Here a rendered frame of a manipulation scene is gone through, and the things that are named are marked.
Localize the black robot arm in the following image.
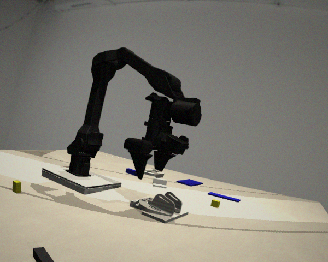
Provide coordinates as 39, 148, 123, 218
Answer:
65, 47, 202, 177

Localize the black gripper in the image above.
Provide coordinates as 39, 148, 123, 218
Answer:
124, 118, 176, 180

